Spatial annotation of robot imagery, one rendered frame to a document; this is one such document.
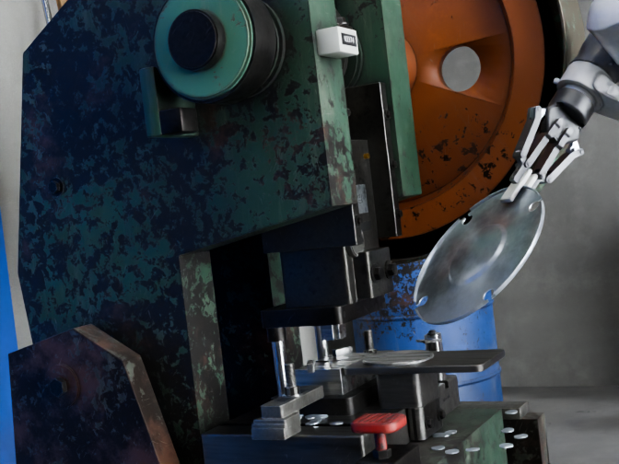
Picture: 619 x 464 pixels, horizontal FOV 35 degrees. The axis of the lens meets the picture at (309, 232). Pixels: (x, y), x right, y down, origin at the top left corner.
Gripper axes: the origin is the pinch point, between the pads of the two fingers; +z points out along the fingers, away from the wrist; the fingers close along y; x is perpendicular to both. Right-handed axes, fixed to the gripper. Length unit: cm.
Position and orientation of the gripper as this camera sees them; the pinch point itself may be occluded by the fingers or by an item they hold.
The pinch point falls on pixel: (519, 188)
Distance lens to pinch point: 173.0
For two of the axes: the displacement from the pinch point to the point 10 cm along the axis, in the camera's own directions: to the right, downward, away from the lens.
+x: 4.0, -0.1, -9.1
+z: -5.6, 7.9, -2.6
